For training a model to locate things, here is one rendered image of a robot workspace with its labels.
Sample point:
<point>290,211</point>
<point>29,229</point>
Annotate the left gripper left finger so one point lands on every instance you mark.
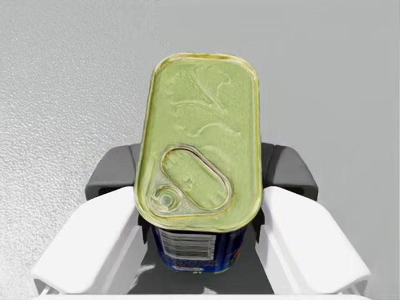
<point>93,231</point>

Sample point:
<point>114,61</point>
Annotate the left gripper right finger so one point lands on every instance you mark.
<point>306,237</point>

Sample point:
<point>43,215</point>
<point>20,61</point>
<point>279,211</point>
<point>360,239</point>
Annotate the green and blue rectangular can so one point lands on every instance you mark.
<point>200,140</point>

